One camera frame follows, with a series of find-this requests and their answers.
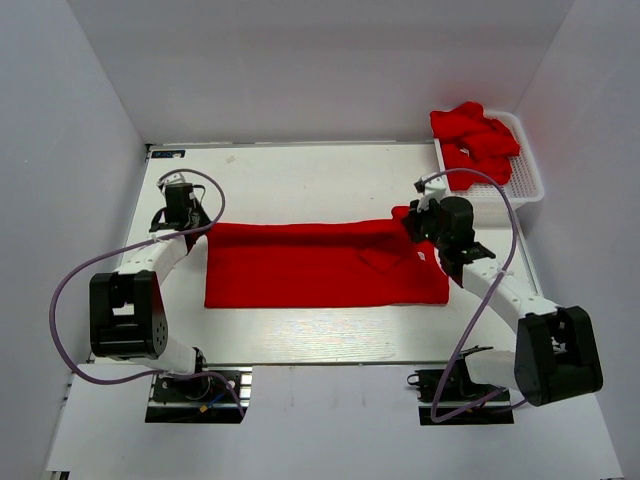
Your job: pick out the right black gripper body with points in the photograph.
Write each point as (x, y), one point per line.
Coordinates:
(415, 223)

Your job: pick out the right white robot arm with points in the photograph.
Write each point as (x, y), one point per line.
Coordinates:
(555, 357)

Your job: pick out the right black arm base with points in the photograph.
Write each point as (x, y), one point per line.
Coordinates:
(458, 391)

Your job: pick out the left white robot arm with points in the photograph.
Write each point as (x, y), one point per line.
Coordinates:
(127, 315)

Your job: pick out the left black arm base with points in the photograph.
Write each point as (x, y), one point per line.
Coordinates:
(200, 401)

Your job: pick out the white plastic basket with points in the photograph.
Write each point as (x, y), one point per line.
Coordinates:
(524, 187)

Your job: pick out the red t shirt pile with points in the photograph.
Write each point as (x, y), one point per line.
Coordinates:
(471, 140)

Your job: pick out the blue table label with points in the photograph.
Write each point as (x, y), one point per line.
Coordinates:
(168, 154)

